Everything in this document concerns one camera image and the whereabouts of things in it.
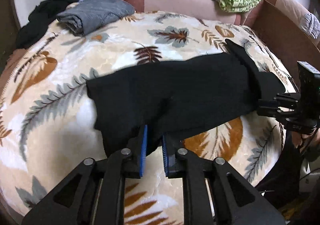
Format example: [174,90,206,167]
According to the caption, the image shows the black knit pants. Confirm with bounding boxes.
[86,40,285,156]

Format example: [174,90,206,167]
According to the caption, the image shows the black clothing pile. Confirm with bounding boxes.
[15,0,79,49]

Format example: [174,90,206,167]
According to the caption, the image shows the person's right hand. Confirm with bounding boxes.
[292,127,319,155]

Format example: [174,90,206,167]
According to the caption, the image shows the leaf pattern fleece blanket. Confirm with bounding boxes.
[1,10,296,224]

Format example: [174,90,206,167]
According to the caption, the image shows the grey patterned pillow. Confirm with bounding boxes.
[300,12,319,39]

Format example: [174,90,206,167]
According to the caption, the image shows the pink quilted bed cover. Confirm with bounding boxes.
[124,0,311,27]

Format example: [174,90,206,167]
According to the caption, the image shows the folded grey jeans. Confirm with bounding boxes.
[56,0,135,36]

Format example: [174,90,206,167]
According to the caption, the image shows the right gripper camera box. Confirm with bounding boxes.
[297,61,319,120]

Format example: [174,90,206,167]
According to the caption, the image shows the brown wooden bed frame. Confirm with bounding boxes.
[252,1,319,87]

